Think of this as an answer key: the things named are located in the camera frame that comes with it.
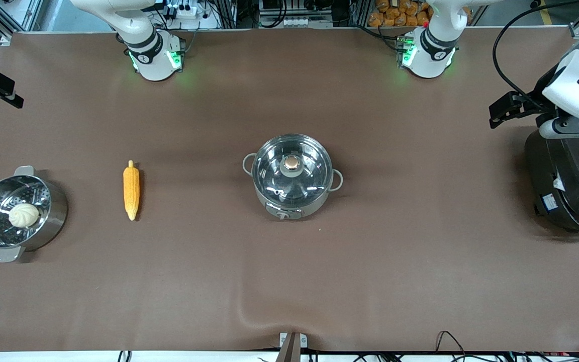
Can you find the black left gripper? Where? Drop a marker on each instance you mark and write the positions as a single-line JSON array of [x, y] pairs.
[[536, 98]]

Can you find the yellow corn cob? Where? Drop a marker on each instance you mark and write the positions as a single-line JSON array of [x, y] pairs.
[[131, 191]]

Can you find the glass pot lid with knob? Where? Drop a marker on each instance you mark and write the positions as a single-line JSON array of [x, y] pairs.
[[292, 173]]

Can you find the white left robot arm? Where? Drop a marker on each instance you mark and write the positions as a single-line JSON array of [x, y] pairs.
[[427, 58]]

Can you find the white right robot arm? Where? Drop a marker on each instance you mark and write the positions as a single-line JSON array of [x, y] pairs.
[[154, 60]]

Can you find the grey electric cooking pot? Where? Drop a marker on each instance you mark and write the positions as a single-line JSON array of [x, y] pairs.
[[283, 211]]

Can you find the black rice cooker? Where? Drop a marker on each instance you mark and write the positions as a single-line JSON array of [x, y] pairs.
[[576, 186]]

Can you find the white steamed bun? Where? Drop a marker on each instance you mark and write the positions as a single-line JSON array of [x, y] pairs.
[[23, 215]]

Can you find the bag of orange buns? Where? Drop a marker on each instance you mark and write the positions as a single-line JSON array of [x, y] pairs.
[[400, 14]]

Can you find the white power strip with plugs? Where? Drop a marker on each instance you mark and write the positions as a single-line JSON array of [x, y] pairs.
[[185, 10]]

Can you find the white empty power strip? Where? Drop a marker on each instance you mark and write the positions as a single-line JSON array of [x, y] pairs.
[[294, 21]]

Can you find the brown table mat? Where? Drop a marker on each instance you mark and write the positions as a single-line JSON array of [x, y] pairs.
[[289, 281]]

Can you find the metal table clamp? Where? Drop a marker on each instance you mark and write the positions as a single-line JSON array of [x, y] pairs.
[[292, 344]]

